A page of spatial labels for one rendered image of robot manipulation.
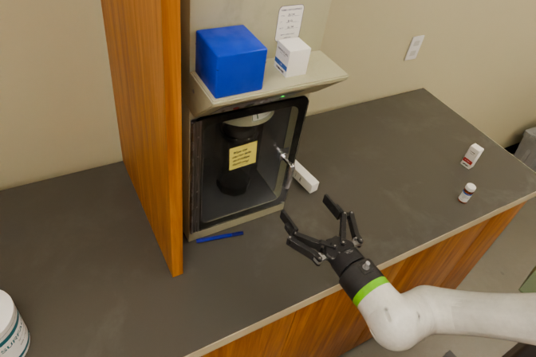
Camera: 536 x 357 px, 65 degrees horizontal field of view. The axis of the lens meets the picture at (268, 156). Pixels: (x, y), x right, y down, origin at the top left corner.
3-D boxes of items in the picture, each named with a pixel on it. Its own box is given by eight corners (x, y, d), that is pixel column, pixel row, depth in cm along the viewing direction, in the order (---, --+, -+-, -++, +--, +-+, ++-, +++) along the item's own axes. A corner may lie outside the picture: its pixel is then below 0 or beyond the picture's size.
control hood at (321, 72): (188, 111, 90) (188, 70, 84) (312, 85, 104) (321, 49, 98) (209, 144, 83) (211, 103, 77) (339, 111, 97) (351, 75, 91)
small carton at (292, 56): (273, 65, 89) (277, 39, 85) (293, 62, 92) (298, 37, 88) (285, 77, 86) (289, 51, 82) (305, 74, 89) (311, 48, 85)
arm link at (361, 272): (347, 310, 96) (377, 294, 100) (360, 283, 88) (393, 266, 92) (332, 288, 100) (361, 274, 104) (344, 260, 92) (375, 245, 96)
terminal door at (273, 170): (191, 231, 119) (193, 118, 92) (284, 200, 132) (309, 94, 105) (192, 233, 118) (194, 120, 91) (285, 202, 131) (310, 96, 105)
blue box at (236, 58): (195, 72, 84) (195, 29, 78) (239, 64, 88) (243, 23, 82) (214, 100, 78) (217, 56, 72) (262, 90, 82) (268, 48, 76)
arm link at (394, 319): (413, 338, 80) (382, 369, 85) (447, 322, 88) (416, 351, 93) (367, 278, 88) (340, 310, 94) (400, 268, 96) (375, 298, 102)
